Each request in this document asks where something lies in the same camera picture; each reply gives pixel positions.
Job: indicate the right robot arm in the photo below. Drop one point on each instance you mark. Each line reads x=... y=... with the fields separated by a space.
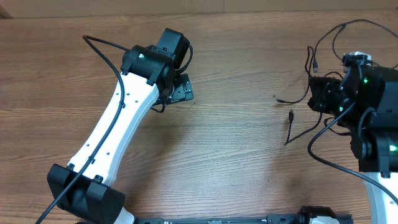
x=364 y=101

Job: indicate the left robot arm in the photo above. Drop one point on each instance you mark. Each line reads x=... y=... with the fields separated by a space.
x=148 y=76

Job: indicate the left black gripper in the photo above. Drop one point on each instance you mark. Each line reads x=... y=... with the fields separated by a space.
x=183 y=89

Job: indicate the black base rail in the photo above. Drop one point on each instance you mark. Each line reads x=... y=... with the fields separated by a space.
x=306 y=215

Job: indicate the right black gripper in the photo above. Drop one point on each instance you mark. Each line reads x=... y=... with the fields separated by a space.
x=318 y=87

